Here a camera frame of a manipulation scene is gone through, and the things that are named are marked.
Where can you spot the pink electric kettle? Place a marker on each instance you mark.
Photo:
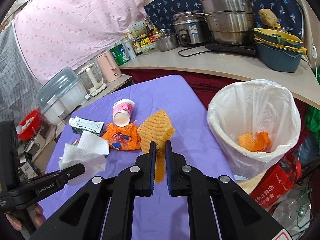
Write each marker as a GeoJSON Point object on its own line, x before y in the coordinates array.
{"type": "Point", "coordinates": [108, 66]}

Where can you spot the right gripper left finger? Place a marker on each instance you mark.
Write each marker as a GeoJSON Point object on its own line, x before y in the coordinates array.
{"type": "Point", "coordinates": [103, 208]}

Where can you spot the white glass kettle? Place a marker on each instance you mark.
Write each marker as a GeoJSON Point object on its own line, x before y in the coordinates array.
{"type": "Point", "coordinates": [92, 80]}

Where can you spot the orange mesh cloth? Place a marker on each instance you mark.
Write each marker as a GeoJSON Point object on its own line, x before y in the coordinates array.
{"type": "Point", "coordinates": [157, 128]}

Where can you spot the green can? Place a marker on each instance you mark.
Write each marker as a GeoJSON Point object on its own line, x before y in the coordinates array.
{"type": "Point", "coordinates": [119, 54]}

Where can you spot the steel rice cooker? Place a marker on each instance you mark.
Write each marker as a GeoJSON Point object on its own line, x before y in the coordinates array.
{"type": "Point", "coordinates": [191, 28]}

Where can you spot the pink paper cup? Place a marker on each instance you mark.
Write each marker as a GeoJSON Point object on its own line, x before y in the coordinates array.
{"type": "Point", "coordinates": [122, 111]}

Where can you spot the white trash bin bag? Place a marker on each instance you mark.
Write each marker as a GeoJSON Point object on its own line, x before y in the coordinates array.
{"type": "Point", "coordinates": [253, 107]}

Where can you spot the red plastic basin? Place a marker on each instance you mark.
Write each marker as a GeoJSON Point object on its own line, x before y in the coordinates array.
{"type": "Point", "coordinates": [30, 124]}

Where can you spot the white paper towel left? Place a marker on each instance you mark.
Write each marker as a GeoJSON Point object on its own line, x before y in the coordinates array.
{"type": "Point", "coordinates": [91, 151]}

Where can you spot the white bottle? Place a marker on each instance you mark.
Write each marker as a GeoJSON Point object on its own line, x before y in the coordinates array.
{"type": "Point", "coordinates": [129, 49]}

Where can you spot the orange plastic bag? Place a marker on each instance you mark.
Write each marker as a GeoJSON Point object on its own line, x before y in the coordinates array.
{"type": "Point", "coordinates": [122, 138]}

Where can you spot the large steel steamer pot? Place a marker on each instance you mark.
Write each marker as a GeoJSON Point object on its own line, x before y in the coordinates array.
{"type": "Point", "coordinates": [230, 21]}

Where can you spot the green white milk carton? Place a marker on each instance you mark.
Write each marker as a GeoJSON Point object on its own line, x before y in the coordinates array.
{"type": "Point", "coordinates": [78, 125]}

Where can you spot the small steel bowl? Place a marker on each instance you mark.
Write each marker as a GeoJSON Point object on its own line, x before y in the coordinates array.
{"type": "Point", "coordinates": [167, 42]}

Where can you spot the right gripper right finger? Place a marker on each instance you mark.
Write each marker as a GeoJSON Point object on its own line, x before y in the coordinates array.
{"type": "Point", "coordinates": [218, 208]}

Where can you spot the white blender cup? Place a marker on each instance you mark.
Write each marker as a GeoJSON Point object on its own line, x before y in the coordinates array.
{"type": "Point", "coordinates": [57, 106]}

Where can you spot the blue yellow basin stack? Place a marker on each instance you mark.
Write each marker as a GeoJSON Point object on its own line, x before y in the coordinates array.
{"type": "Point", "coordinates": [280, 51]}

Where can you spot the dark soy sauce bottle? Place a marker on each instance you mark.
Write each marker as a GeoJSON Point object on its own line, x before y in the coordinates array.
{"type": "Point", "coordinates": [136, 47]}

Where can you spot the brown sponge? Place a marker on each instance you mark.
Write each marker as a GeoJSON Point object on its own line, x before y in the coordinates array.
{"type": "Point", "coordinates": [268, 17]}

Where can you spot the black induction cooker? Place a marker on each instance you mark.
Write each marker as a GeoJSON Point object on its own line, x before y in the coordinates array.
{"type": "Point", "coordinates": [232, 49]}

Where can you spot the white dish rack box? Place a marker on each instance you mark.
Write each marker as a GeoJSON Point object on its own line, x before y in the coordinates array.
{"type": "Point", "coordinates": [67, 87]}

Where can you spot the person's left hand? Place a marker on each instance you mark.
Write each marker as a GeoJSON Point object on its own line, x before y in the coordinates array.
{"type": "Point", "coordinates": [17, 223]}

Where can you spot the red shopping bag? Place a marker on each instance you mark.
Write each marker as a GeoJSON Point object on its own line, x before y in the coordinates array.
{"type": "Point", "coordinates": [277, 181]}

